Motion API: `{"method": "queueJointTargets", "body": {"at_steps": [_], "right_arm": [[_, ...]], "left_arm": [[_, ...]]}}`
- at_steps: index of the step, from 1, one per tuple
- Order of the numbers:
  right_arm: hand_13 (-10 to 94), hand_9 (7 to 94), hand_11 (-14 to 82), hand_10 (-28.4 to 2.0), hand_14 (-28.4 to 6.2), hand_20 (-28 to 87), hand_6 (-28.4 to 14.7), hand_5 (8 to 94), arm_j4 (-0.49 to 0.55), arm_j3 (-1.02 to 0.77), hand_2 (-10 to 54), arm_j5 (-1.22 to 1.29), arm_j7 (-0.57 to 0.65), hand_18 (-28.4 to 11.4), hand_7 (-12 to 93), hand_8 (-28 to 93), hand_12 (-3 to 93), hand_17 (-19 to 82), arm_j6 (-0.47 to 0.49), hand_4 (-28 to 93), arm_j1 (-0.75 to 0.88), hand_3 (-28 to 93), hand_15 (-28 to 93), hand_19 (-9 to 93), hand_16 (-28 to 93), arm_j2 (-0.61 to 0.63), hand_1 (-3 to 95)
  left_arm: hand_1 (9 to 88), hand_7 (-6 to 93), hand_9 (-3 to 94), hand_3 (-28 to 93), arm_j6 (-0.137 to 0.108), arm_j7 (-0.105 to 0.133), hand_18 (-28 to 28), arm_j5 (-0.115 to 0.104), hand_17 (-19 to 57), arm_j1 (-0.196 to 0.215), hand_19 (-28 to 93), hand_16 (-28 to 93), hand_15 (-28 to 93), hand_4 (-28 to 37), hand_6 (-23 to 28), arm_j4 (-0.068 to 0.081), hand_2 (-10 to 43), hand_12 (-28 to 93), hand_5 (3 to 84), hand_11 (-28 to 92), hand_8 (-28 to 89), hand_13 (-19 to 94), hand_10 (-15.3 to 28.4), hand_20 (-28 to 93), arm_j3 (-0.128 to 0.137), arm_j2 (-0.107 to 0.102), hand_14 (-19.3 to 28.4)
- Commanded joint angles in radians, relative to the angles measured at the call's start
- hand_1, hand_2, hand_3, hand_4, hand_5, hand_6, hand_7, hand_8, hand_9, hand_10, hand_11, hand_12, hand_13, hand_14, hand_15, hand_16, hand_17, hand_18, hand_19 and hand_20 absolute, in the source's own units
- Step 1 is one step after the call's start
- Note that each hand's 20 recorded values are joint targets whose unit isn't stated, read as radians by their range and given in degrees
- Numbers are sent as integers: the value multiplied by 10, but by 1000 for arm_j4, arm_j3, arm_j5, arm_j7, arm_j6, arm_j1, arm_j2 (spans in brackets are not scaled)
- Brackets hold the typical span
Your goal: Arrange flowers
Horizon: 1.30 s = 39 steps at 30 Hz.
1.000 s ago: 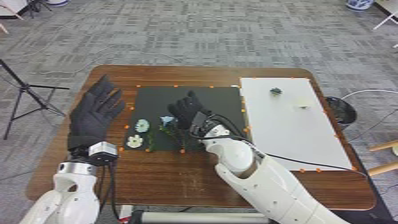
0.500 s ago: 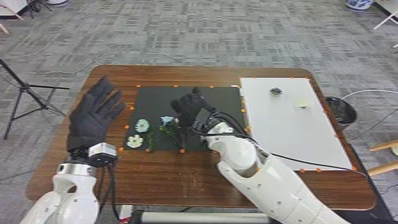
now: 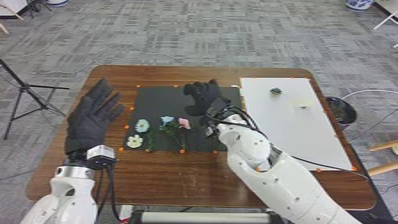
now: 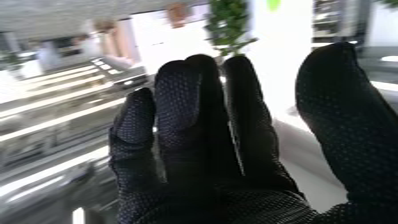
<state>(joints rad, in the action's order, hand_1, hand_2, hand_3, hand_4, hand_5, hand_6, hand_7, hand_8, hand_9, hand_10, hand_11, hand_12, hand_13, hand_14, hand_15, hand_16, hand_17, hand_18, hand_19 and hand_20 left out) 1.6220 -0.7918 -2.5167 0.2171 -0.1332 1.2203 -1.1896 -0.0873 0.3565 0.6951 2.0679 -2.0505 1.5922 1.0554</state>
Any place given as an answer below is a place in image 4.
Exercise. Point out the green plant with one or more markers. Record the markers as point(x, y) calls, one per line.
point(227, 23)

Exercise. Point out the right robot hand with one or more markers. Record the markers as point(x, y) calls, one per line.
point(206, 150)

